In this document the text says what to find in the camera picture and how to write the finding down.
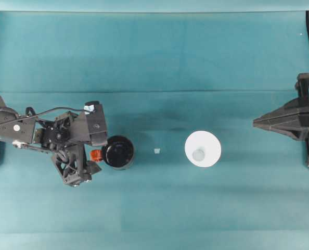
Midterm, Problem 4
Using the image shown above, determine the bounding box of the wrist camera with bar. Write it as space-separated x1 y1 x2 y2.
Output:
72 100 109 148

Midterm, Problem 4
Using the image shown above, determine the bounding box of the black cup holder red handle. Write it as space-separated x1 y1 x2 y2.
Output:
90 134 135 171

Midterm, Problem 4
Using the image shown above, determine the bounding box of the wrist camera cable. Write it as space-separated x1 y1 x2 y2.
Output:
25 106 93 118

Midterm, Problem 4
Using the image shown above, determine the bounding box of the blue-green table cloth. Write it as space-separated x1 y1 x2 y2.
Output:
0 10 309 250

